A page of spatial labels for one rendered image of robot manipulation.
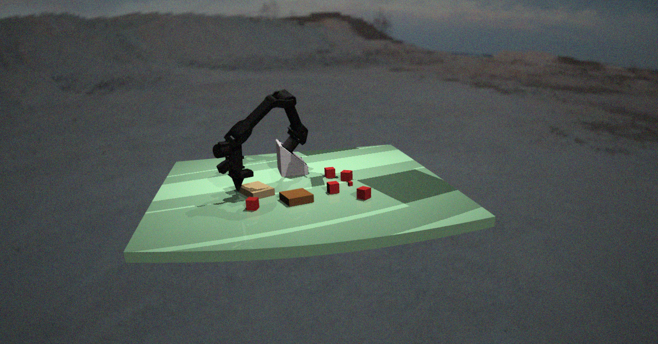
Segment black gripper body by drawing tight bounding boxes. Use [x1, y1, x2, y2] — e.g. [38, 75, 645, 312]
[227, 154, 253, 179]

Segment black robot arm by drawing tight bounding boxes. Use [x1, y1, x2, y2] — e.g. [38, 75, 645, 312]
[213, 89, 308, 174]

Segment orange square block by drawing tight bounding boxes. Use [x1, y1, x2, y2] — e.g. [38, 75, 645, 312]
[279, 188, 314, 206]

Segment brown wooden board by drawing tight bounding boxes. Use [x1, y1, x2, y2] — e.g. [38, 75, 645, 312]
[239, 181, 275, 199]

